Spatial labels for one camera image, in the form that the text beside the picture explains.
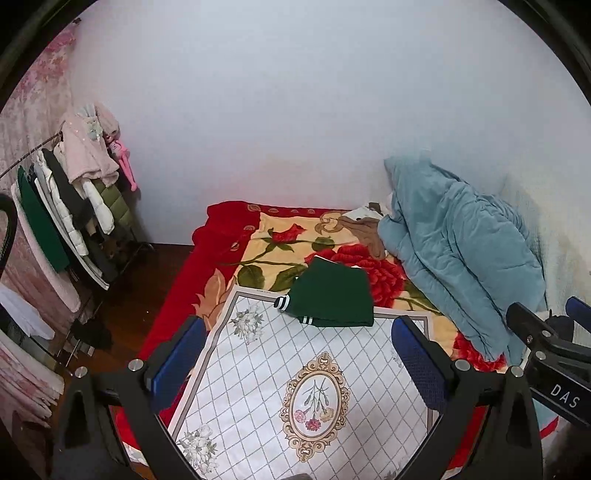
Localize white patterned mat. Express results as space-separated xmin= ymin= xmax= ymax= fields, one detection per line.
xmin=169 ymin=287 xmax=437 ymax=479

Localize light blue quilt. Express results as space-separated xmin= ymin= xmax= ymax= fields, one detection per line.
xmin=378 ymin=157 xmax=546 ymax=365

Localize clothes rack with garments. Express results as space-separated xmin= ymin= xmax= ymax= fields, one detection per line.
xmin=0 ymin=102 xmax=153 ymax=365

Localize green white varsity jacket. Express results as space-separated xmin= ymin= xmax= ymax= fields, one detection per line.
xmin=273 ymin=257 xmax=374 ymax=328

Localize red floral blanket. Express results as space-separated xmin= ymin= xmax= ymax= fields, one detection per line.
xmin=110 ymin=200 xmax=560 ymax=471

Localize brown garment on bed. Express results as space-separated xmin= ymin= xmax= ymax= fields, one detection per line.
xmin=339 ymin=215 xmax=388 ymax=260

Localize pink floral curtain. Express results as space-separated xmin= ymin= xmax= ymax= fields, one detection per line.
xmin=0 ymin=22 xmax=84 ymax=462

